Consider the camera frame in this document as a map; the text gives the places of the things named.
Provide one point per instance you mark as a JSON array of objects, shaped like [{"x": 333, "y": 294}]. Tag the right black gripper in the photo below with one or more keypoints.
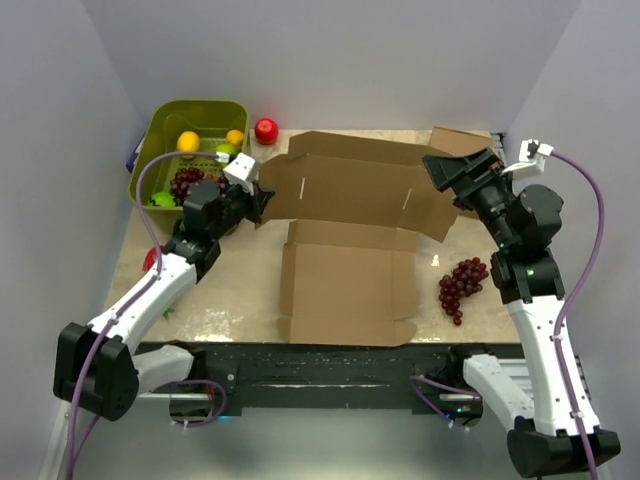
[{"x": 445, "y": 168}]

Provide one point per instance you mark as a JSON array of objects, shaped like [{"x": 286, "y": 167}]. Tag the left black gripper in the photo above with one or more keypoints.
[{"x": 257, "y": 202}]

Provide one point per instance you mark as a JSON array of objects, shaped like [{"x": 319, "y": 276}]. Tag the cardboard paper box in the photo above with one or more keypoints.
[{"x": 356, "y": 209}]

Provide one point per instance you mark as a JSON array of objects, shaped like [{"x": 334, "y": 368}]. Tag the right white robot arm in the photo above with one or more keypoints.
[{"x": 552, "y": 429}]

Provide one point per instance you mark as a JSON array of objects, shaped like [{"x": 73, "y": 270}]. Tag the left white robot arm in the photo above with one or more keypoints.
[{"x": 98, "y": 366}]

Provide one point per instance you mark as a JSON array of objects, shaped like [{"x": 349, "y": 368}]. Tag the large folded cardboard box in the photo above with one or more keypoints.
[{"x": 459, "y": 143}]

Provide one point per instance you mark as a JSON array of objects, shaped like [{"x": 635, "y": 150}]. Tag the green pear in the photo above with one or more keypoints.
[{"x": 226, "y": 152}]

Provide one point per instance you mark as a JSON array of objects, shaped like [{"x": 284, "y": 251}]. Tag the small orange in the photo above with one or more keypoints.
[{"x": 235, "y": 138}]

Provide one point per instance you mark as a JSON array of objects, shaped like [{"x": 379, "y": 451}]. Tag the red apple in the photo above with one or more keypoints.
[{"x": 266, "y": 131}]

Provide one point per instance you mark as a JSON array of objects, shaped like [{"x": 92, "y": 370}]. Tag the dark grapes in basket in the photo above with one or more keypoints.
[{"x": 185, "y": 178}]

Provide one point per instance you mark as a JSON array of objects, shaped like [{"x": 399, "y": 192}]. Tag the green plastic basket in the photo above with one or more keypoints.
[{"x": 211, "y": 119}]

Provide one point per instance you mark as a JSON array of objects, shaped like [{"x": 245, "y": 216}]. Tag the yellow lemon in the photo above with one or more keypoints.
[{"x": 188, "y": 143}]

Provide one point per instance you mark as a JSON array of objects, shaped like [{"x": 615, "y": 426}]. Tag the green lime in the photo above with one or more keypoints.
[{"x": 163, "y": 199}]

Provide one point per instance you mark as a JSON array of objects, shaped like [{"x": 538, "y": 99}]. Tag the red grapes on table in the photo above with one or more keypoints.
[{"x": 464, "y": 281}]

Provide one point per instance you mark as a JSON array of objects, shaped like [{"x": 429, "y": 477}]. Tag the red dragon fruit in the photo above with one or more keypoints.
[{"x": 150, "y": 260}]

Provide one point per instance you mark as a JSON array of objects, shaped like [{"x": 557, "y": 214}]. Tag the purple white booklet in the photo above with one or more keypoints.
[{"x": 133, "y": 156}]

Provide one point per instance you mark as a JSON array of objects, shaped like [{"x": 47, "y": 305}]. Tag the right aluminium rail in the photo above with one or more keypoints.
[{"x": 580, "y": 409}]

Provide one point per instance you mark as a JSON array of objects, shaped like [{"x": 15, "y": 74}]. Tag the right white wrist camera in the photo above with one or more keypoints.
[{"x": 531, "y": 159}]

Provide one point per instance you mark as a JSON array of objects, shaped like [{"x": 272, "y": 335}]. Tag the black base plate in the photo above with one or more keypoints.
[{"x": 278, "y": 375}]

